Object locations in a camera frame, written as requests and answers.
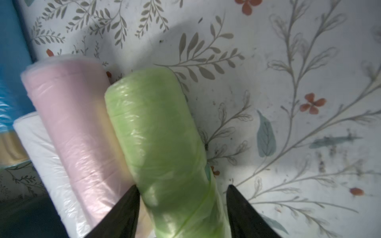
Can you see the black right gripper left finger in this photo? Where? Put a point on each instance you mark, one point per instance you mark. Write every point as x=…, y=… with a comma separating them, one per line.
x=122, y=220

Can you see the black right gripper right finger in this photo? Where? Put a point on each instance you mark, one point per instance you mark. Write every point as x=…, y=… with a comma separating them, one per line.
x=244, y=220

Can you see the pale green trash bag roll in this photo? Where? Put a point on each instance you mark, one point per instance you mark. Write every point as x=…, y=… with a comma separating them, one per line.
x=166, y=156

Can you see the teal plastic storage box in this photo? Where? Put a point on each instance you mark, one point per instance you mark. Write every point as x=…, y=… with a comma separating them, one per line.
x=31, y=217

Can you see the white trash bag roll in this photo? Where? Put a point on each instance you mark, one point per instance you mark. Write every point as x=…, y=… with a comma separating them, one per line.
x=42, y=153

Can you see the pink trash bag roll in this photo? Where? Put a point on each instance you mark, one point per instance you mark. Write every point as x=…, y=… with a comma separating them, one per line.
x=68, y=94

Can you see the blue trash bag roll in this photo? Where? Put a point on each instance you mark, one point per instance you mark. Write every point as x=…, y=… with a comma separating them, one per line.
x=15, y=103

